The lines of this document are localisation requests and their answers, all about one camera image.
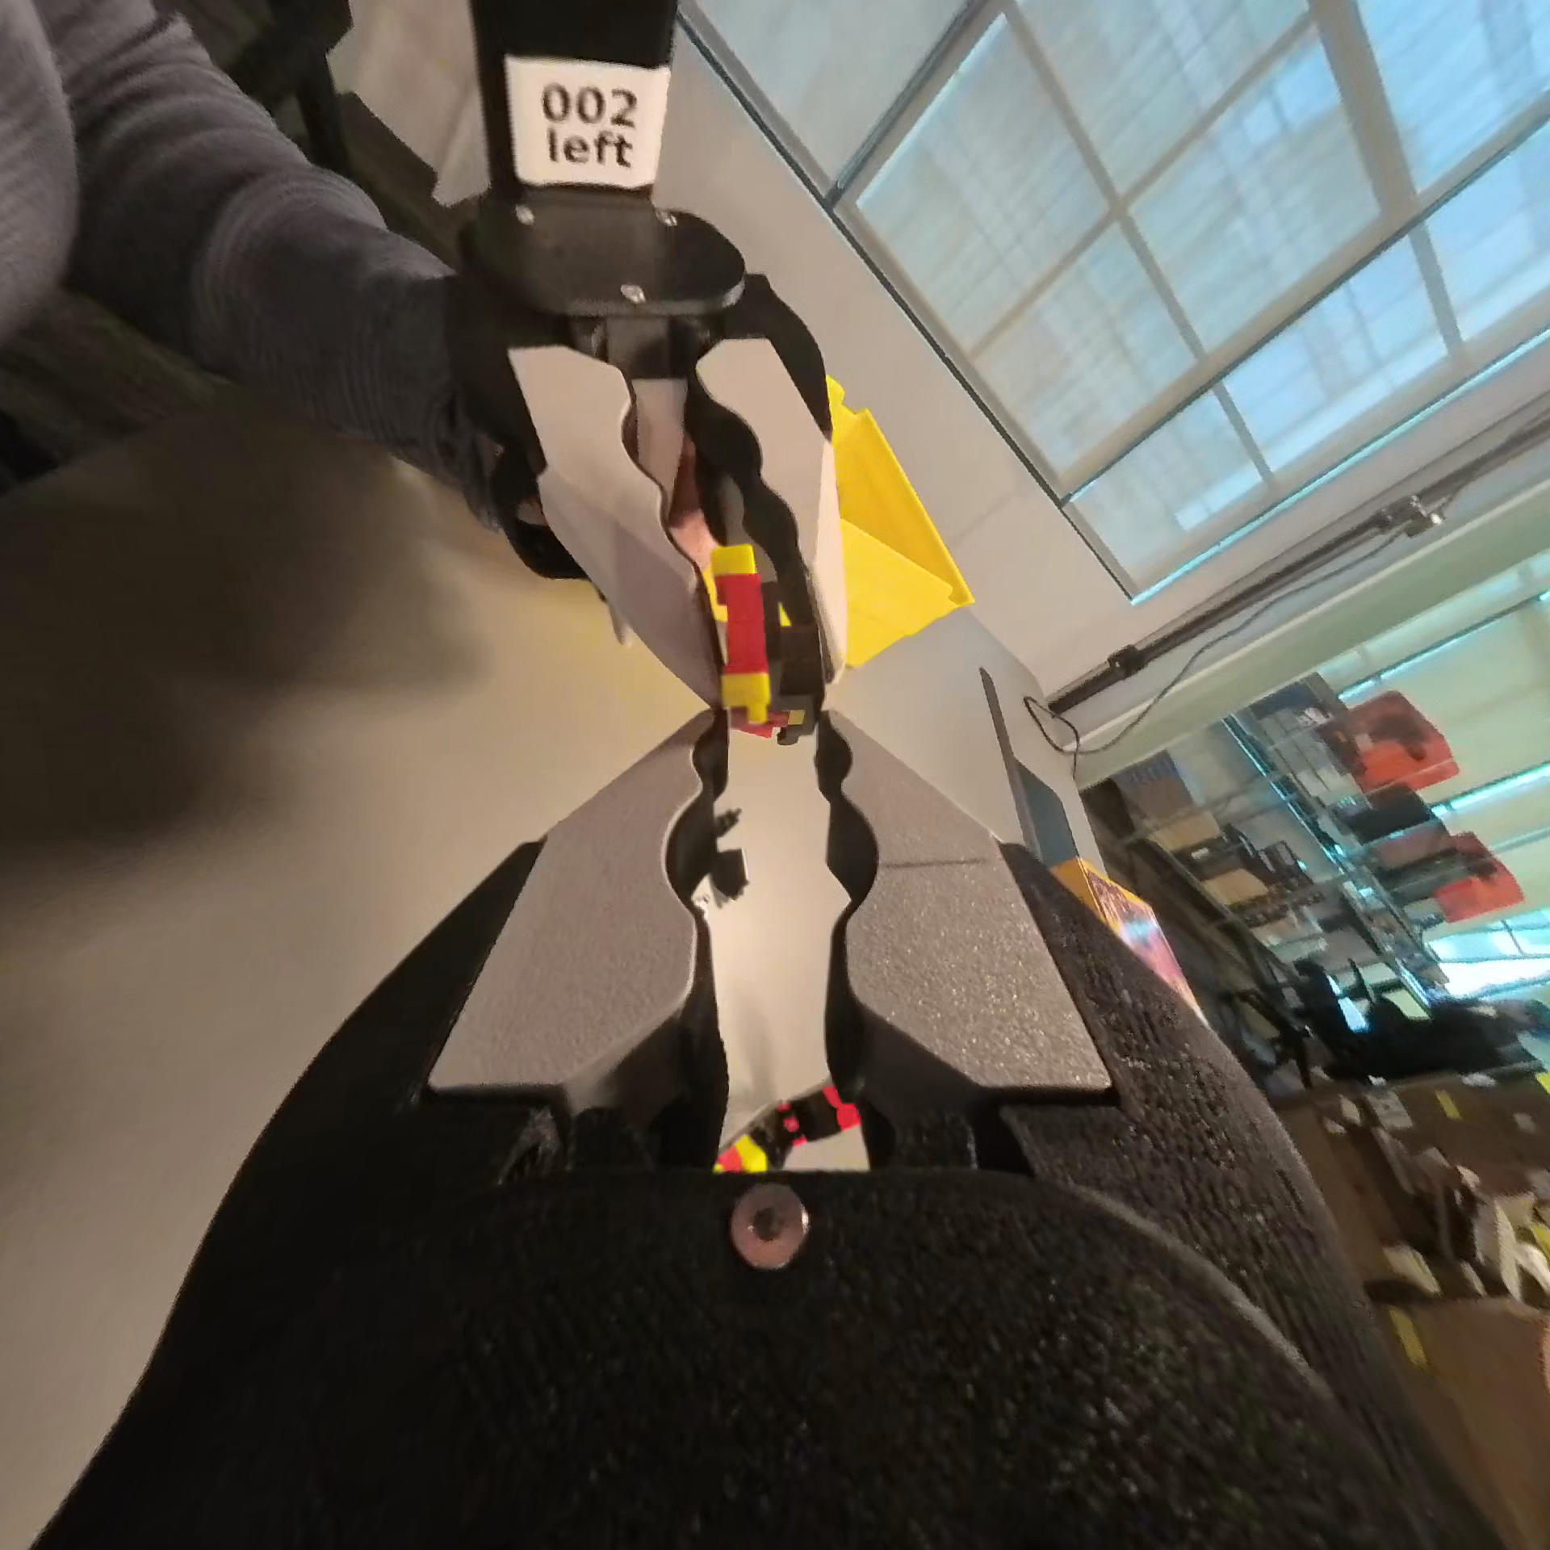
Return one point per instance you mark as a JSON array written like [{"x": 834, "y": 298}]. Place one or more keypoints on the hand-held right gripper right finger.
[{"x": 968, "y": 968}]

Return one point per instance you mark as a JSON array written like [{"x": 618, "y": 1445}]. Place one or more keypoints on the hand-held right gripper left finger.
[{"x": 570, "y": 957}]

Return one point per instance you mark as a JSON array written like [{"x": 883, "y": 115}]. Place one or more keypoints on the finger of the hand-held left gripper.
[
  {"x": 798, "y": 483},
  {"x": 594, "y": 483}
]

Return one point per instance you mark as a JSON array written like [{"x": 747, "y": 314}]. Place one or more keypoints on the small black yellow lego assembly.
[{"x": 743, "y": 632}]

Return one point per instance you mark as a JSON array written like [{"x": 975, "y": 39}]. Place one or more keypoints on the person's left forearm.
[{"x": 244, "y": 244}]

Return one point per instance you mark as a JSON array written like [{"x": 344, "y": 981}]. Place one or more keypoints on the orange cardboard lego box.
[{"x": 1127, "y": 920}]

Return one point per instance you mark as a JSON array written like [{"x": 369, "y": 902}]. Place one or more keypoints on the black lego clip piece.
[{"x": 723, "y": 874}]

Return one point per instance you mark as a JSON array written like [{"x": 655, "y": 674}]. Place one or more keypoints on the long red yellow lego assembly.
[{"x": 787, "y": 1127}]

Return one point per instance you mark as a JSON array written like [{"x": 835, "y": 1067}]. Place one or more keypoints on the person's left hand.
[{"x": 693, "y": 509}]

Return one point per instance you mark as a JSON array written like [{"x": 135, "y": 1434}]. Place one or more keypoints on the yellow plastic bin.
[{"x": 897, "y": 571}]

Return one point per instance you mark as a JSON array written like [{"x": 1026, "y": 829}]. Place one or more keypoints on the dark teal desk pad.
[{"x": 1042, "y": 799}]

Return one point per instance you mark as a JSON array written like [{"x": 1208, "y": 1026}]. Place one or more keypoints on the black tripod pole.
[{"x": 1150, "y": 655}]

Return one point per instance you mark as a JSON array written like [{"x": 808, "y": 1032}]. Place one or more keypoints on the orange storage crate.
[
  {"x": 1390, "y": 742},
  {"x": 1459, "y": 874}
]

